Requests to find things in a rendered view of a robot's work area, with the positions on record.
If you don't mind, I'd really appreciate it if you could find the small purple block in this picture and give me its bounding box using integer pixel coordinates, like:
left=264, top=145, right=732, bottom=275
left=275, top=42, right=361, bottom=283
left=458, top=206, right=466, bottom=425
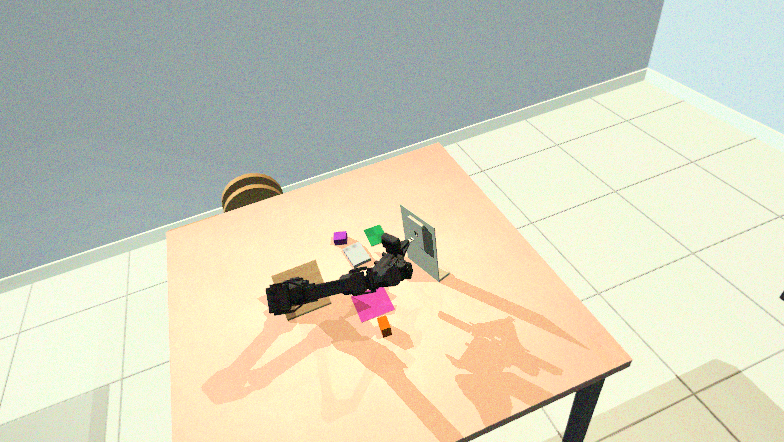
left=333, top=231, right=348, bottom=246

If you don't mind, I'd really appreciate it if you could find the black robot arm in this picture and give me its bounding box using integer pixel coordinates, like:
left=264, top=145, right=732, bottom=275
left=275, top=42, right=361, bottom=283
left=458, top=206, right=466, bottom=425
left=266, top=259, right=413, bottom=316

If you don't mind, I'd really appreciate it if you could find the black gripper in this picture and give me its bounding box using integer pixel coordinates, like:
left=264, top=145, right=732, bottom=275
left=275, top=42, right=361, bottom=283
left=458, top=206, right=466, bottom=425
left=373, top=232, right=410, bottom=268

